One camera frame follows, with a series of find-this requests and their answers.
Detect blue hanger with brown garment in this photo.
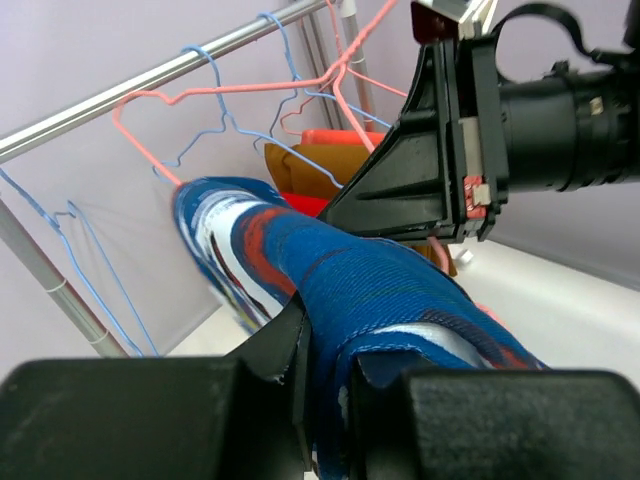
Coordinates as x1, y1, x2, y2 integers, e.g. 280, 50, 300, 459
152, 44, 346, 190

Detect brown garment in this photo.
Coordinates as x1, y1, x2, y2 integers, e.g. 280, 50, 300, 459
263, 142, 459, 276

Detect red garment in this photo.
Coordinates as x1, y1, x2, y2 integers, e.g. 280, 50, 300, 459
280, 192, 329, 218

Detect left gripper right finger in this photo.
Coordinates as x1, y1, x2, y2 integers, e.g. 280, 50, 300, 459
349, 352, 639, 479

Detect pink hanger with patterned shorts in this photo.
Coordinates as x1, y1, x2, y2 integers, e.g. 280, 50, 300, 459
112, 0, 506, 326

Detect blue white patterned shorts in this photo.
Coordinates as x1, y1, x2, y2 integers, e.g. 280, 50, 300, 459
172, 177, 542, 479

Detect coral orange garment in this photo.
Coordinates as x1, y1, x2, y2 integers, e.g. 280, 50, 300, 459
300, 129, 363, 145

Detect empty pink hanger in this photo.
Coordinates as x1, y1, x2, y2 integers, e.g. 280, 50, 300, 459
274, 1, 406, 152

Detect light blue wire hanger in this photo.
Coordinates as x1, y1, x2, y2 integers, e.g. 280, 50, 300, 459
0, 167, 161, 359

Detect silver clothes rack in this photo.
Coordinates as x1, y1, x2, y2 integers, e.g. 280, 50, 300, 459
0, 0, 381, 359

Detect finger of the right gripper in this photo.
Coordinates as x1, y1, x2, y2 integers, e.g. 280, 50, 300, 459
319, 117, 456, 243

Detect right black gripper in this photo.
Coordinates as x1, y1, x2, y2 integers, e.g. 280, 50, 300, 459
397, 2, 640, 244

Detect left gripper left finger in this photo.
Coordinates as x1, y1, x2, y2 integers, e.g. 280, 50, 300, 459
1, 298, 312, 479

